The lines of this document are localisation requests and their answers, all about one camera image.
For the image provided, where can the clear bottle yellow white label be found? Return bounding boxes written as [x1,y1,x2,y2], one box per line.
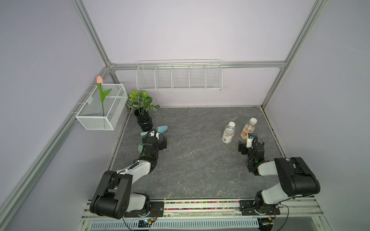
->
[222,125,235,143]

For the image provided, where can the clear bottle red cream label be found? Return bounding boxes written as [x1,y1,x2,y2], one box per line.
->
[240,122,255,140]

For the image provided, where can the white bottle cap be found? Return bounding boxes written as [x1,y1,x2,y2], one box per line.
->
[228,121,235,129]

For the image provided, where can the cream bottle cap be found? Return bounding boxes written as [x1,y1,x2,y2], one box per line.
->
[249,118,257,126]

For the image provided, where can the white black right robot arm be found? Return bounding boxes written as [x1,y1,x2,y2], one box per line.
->
[238,140,321,209]

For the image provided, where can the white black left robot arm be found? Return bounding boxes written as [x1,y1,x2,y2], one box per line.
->
[90,135,167,219]

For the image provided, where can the light blue plastic trowel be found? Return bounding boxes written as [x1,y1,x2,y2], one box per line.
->
[140,126,168,136]

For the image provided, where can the black glossy plant vase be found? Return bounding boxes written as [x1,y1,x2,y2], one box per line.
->
[134,109,153,131]

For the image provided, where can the green artificial leafy plant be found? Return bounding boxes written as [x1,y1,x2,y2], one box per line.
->
[128,90,160,115]

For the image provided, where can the pink artificial tulip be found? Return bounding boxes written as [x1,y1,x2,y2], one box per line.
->
[96,76,112,116]

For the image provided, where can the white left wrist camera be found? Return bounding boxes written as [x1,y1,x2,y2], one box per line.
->
[148,129,160,140]

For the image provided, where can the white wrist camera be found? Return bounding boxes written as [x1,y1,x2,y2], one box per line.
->
[246,133,258,148]
[148,129,160,140]

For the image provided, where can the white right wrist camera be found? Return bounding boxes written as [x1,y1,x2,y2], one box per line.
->
[246,133,258,148]

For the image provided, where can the white wire wall shelf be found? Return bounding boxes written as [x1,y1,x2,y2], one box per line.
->
[136,59,223,91]

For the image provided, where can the white wire basket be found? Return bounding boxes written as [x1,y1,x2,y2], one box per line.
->
[72,84,128,131]

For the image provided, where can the grey slotted cable duct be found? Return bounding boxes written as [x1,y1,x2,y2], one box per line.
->
[90,218,260,231]

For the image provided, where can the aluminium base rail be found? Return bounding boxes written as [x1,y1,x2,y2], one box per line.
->
[82,199,321,220]

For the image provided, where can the aluminium frame profiles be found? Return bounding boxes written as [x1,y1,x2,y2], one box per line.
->
[1,1,328,231]

